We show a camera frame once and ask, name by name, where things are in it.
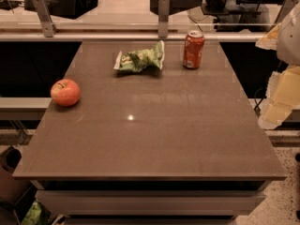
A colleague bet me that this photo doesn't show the grey drawer under table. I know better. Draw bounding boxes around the grey drawer under table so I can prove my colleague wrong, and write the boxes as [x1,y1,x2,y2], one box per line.
[37,190,265,217]

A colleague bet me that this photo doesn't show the right metal rail bracket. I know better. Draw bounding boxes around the right metal rail bracket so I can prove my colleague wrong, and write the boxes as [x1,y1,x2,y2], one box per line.
[274,0,299,24]

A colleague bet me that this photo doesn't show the red coke can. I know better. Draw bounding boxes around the red coke can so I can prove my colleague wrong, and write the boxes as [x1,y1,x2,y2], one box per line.
[183,30,205,69]

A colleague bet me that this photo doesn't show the middle metal rail bracket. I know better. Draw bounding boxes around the middle metal rail bracket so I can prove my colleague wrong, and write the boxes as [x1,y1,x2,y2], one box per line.
[158,0,170,38]

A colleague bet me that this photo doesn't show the left metal rail bracket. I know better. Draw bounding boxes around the left metal rail bracket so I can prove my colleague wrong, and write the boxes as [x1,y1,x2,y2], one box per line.
[31,0,57,38]

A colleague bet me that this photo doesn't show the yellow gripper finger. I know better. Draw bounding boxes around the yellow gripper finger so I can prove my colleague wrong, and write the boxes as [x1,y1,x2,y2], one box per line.
[258,66,300,129]
[255,23,281,51]

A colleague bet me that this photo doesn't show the metal rail bracket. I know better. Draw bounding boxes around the metal rail bracket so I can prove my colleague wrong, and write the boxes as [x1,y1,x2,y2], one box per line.
[274,0,299,24]
[31,0,57,38]
[158,0,170,38]

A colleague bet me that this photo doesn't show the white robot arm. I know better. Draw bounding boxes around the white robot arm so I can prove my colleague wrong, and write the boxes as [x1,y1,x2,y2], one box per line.
[256,5,300,129]

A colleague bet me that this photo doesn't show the red apple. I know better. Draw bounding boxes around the red apple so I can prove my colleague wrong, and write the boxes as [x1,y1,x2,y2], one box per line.
[51,79,81,107]

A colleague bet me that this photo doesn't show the black cable under arm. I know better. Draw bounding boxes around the black cable under arm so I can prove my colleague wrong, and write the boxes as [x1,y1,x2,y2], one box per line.
[253,87,267,112]

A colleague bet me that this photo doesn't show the horizontal metal rail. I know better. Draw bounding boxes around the horizontal metal rail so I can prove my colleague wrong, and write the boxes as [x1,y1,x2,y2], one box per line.
[0,32,264,42]

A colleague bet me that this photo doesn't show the green bag on floor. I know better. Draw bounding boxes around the green bag on floor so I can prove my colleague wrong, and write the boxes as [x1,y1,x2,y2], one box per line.
[22,202,49,225]

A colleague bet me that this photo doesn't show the green chip bag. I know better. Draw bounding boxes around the green chip bag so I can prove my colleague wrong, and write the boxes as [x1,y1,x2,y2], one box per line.
[113,40,165,73]

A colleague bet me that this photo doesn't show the black desk equipment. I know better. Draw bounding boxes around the black desk equipment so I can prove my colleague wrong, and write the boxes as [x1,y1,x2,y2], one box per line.
[202,0,284,32]

